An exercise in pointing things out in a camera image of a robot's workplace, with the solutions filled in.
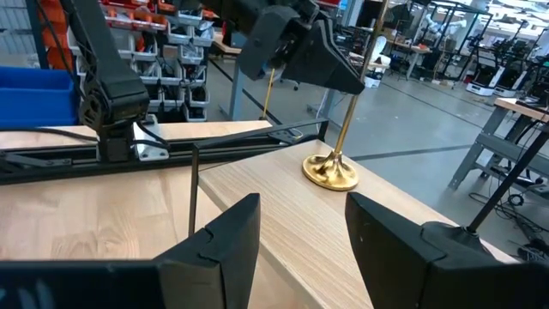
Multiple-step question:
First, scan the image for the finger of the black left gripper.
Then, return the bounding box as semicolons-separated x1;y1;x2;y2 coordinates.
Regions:
281;18;366;96

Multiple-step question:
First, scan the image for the white metal bracket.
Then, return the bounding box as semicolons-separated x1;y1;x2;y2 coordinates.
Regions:
131;122;171;162

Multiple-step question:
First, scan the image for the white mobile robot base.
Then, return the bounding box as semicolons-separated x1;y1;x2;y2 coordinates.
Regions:
465;64;501;98

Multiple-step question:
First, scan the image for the parts bin rack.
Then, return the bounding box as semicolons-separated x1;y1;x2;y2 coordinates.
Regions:
38;0;218;124

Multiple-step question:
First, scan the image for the black cable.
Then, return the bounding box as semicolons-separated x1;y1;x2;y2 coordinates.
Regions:
0;125;100;143

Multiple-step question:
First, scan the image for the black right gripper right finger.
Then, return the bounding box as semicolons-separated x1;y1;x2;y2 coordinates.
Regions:
344;191;549;309

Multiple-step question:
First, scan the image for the black candlestick holder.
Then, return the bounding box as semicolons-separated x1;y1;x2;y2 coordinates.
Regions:
419;128;549;261

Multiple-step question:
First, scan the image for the brass candlestick holder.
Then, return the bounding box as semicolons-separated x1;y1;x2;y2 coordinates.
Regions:
301;0;391;192

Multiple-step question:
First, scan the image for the thin yellow pole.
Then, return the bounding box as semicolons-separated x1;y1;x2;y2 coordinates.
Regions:
259;67;276;121

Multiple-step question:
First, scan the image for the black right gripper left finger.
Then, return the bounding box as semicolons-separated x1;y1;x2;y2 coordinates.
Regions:
0;192;262;309

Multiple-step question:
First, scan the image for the blue plastic bin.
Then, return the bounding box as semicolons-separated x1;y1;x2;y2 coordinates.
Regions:
0;64;81;130

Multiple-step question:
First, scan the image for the wood-top metal workbench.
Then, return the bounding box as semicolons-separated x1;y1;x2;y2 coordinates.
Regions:
448;97;549;201

